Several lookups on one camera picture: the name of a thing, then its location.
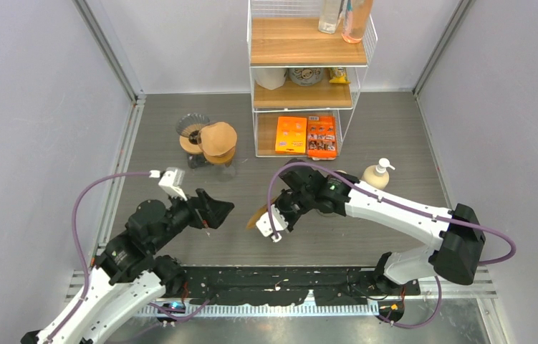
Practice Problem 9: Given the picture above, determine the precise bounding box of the yellow snack packet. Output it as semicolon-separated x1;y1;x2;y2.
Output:
329;67;350;85

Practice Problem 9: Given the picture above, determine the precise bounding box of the wooden ring holder front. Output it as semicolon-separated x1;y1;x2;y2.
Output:
203;147;236;167

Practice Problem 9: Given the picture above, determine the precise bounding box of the dark transparent dripper cone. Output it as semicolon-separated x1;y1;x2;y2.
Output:
176;113;211;145

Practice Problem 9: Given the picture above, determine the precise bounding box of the clear glass carafe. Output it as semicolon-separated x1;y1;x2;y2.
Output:
211;163;237;182

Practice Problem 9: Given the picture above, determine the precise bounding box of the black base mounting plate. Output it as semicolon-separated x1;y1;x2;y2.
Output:
163;266;420;307

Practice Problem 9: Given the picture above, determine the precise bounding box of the wooden ring holder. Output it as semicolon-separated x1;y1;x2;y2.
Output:
179;136;203;155
203;147;236;167

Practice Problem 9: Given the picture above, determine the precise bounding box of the printed tin can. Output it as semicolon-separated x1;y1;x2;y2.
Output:
288;67;325;87

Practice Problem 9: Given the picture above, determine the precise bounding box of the white container on shelf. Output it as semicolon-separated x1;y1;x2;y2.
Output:
253;67;288;90

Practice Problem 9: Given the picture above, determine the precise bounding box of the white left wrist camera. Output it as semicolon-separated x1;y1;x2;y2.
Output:
150;167;188;201

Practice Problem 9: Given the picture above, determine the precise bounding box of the orange printed snack box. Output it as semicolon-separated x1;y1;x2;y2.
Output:
307;115;337;161

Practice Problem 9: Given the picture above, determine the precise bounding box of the pink glass bottle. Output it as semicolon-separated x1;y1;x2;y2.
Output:
342;0;374;44

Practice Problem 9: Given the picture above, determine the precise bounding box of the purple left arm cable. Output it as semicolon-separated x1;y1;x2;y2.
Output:
45;171;213;344

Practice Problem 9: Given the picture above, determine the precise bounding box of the brown paper filter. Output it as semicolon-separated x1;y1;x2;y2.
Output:
199;122;238;157
246;204;267;229

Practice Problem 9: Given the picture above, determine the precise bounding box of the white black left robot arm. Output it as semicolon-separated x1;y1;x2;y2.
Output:
21;188;234;343

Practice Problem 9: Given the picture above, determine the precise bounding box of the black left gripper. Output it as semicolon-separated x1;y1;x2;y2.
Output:
151;184;235;250

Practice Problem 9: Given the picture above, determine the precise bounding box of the cream lotion pump bottle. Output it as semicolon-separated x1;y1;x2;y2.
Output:
361;158;395;190

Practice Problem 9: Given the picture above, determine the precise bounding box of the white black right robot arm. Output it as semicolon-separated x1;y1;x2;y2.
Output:
255;158;486;295

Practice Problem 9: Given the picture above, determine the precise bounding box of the grey glass pitcher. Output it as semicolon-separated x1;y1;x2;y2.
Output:
187;153;209;169

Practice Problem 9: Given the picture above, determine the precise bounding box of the clear glass bottle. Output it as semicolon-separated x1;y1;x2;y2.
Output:
318;0;345;34

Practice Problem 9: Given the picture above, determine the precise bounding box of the white wire wooden shelf rack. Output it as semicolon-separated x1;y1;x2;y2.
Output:
246;1;378;158

